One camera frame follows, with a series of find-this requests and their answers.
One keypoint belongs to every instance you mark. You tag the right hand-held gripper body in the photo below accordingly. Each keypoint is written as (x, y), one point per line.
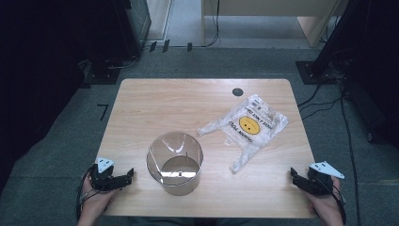
(320, 179)

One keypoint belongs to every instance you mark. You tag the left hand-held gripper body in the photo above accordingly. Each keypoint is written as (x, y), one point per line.
(102, 180)

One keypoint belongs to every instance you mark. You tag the clear plastic bag yellow face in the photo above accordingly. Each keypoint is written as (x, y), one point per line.
(251, 125)

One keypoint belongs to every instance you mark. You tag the person's left hand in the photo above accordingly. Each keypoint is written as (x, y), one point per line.
(95, 201)

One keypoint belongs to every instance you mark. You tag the person's right hand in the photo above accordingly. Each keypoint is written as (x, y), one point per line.
(326, 208)

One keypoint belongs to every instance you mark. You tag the dark round table grommet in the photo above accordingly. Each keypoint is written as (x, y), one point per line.
(237, 92)

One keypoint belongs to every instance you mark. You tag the glass-fronted dark cabinet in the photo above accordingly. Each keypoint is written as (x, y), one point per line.
(139, 22)

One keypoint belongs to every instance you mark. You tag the light wooden desk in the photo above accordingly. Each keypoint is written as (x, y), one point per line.
(269, 8)

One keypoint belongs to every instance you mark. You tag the black stand base plate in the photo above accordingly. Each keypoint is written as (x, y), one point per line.
(103, 75)
(313, 73)

